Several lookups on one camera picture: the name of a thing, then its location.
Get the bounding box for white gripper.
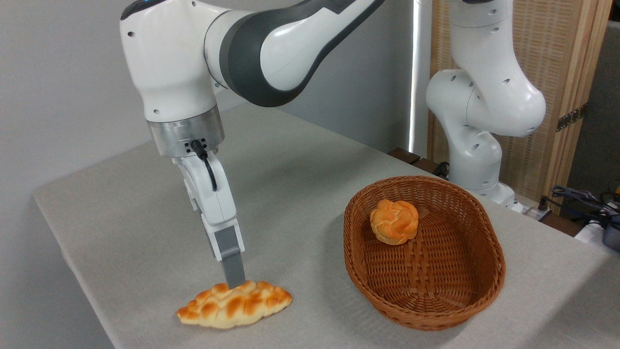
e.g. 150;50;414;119
173;150;246;290

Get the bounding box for braided bread loaf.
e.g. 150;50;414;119
175;280;293;330

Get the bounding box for round bread roll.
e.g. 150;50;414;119
370;199;419;245

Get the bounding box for brown wicker basket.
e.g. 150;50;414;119
343;175;507;332

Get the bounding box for grey tablecloth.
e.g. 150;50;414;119
33;103;620;349

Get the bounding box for dark brown wooden block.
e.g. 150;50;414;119
387;147;421;165
412;158;442;176

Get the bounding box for wooden folding screen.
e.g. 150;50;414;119
427;0;613;214

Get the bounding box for grey box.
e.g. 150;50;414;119
603;216;620;253

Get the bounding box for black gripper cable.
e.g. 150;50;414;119
190;140;218;192

